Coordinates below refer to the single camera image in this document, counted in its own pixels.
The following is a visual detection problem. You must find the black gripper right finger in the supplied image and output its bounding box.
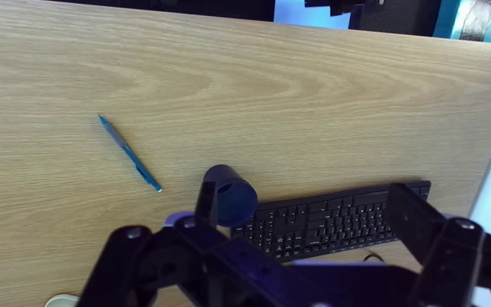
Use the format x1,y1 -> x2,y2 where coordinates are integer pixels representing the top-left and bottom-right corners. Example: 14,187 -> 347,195
389,182 -> 491,307

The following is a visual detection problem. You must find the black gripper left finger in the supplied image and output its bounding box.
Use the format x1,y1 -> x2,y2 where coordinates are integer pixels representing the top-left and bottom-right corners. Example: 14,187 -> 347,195
77,168 -> 316,307

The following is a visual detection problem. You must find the blue pen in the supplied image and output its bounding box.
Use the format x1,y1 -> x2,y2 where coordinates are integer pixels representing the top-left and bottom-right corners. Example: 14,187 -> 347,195
98,112 -> 166,194

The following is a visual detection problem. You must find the dark blue cup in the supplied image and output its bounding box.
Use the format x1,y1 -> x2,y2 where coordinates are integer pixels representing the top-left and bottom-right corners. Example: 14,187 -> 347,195
202,163 -> 260,228

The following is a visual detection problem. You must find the black computer keyboard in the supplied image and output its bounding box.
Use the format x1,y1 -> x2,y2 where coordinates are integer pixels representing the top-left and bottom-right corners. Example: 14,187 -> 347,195
231,178 -> 434,264

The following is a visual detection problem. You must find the light blue object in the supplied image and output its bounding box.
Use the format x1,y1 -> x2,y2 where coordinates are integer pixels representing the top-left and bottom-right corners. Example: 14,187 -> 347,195
273,0 -> 354,30

